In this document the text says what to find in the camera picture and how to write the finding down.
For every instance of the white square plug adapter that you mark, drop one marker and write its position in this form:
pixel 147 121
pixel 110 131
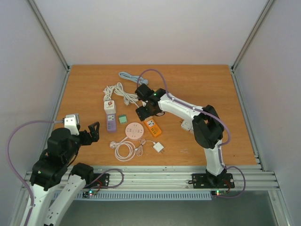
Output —
pixel 186 125

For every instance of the pink round power socket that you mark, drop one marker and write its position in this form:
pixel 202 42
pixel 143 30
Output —
pixel 134 131

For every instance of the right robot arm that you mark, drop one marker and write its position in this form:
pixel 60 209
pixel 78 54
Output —
pixel 207 129

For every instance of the blue slotted cable duct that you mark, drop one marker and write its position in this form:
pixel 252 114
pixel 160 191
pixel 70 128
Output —
pixel 145 196

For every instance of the white USB charger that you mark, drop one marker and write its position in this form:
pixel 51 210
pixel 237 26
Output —
pixel 158 147

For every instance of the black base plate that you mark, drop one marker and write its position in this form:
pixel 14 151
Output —
pixel 101 181
pixel 205 181

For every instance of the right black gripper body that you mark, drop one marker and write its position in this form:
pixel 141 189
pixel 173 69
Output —
pixel 147 101

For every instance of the orange power strip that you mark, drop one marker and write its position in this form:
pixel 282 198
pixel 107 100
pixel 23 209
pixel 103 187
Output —
pixel 153 127

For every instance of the green plug adapter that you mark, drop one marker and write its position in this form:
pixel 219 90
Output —
pixel 122 119

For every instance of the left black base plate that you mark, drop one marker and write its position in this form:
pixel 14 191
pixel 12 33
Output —
pixel 101 181

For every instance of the white cube socket with flower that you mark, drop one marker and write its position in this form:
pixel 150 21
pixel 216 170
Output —
pixel 110 107

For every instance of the purple power strip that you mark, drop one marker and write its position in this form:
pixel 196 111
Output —
pixel 111 123

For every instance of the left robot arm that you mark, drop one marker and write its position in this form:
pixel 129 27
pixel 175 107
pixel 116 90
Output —
pixel 48 171

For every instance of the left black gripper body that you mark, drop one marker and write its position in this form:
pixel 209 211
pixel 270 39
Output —
pixel 87 140

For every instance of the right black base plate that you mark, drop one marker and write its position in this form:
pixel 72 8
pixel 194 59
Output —
pixel 205 181

